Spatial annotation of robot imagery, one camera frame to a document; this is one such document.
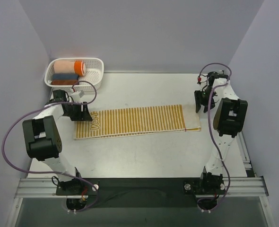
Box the yellow white striped towel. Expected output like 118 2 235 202
74 104 201 140

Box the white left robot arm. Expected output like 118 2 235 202
22 90 93 195

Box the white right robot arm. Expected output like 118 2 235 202
192 71 248 195

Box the brown rolled towel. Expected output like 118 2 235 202
51 79 78 86

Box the white perforated plastic basket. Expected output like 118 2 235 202
44 58 104 93

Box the blue grey rolled towel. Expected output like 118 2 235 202
52 73 78 80

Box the peach orange rolled towel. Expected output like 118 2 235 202
53 60 86 77

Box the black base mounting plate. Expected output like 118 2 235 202
55 178 226 210

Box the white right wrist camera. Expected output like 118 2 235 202
197 75 201 85

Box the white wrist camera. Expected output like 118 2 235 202
197 75 201 85
71 91 85 99

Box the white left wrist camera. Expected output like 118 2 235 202
71 91 85 99

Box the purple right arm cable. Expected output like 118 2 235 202
197 62 233 211

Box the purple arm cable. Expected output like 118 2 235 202
1 81 99 212
197 62 233 211

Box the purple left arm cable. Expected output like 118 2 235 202
1 81 99 212

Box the aluminium right side rail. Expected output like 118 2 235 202
218 70 258 178

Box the aluminium rail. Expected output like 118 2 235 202
15 177 269 198
218 70 258 178

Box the aluminium front rail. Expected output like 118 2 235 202
15 177 269 198

